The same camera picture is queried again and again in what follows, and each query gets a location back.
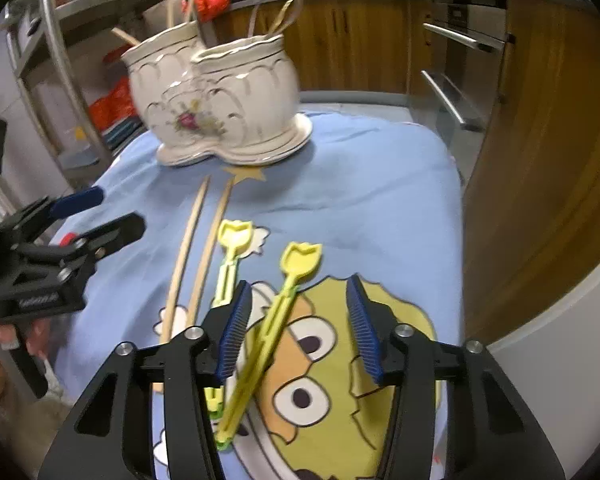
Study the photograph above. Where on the wooden kitchen cabinets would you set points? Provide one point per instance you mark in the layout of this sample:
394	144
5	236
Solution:
530	160

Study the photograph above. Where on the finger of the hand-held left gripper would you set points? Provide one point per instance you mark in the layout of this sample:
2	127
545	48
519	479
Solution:
110	235
77	202

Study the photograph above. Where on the stainless steel shelf rack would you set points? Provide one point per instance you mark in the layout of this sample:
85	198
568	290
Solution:
60	60

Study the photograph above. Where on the blue cartoon printed tablecloth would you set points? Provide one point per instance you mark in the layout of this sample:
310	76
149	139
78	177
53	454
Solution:
355	200

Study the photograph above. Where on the large orange plastic bag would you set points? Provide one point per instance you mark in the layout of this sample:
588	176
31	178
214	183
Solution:
112	105

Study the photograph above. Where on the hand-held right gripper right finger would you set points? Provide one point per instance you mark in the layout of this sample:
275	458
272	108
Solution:
362	330

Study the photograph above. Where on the wooden chopstick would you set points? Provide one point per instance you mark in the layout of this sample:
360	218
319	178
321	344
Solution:
171	10
212	250
193	5
187	250
126	36

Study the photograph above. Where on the built-in steel oven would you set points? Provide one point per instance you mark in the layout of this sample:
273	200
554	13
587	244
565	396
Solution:
465	50

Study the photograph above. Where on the cream floral ceramic utensil holder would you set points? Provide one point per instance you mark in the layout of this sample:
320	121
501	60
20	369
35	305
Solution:
250	90

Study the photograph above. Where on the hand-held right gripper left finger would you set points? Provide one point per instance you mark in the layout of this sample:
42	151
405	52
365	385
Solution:
232	335

